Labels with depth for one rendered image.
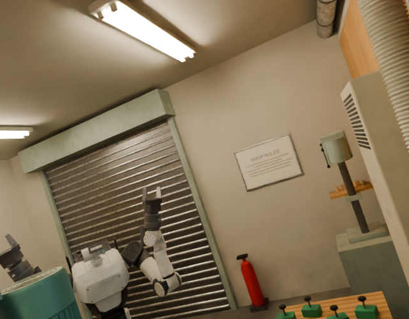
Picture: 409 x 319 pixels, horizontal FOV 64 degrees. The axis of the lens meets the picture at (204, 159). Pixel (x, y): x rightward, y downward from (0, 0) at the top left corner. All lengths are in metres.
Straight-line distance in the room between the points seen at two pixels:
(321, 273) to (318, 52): 2.30
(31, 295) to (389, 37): 1.44
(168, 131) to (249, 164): 1.03
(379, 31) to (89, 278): 1.73
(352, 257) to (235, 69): 2.20
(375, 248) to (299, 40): 2.12
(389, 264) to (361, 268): 0.19
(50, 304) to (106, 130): 3.25
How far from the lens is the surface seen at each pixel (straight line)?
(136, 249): 1.91
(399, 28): 1.52
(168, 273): 1.77
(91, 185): 4.54
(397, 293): 2.95
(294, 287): 3.95
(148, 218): 1.72
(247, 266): 3.77
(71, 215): 4.84
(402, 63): 1.49
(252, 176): 3.65
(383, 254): 2.83
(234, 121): 3.67
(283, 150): 3.57
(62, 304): 0.94
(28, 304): 0.92
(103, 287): 1.89
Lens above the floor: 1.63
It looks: 2 degrees up
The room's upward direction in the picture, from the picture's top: 19 degrees counter-clockwise
